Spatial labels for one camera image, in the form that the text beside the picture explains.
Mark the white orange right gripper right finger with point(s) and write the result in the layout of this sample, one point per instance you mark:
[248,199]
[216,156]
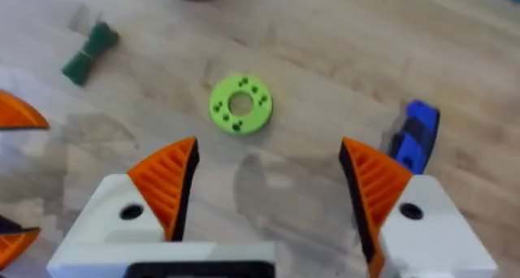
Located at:
[426,237]

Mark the finger of the white orange left gripper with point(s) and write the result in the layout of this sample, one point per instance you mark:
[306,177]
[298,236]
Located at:
[16,115]

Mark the white orange right gripper left finger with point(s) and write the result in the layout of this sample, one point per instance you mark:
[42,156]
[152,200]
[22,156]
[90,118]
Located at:
[162,188]

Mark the green toy vegetable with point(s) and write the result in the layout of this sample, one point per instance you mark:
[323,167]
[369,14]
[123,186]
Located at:
[91,50]

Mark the blue electric screwdriver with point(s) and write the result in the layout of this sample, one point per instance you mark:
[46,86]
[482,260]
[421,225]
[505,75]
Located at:
[418,135]

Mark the green disc with holes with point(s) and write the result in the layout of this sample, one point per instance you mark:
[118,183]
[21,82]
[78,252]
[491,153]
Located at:
[221,111]

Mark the orange ribbed wedge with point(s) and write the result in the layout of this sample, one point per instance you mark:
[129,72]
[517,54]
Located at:
[14,243]

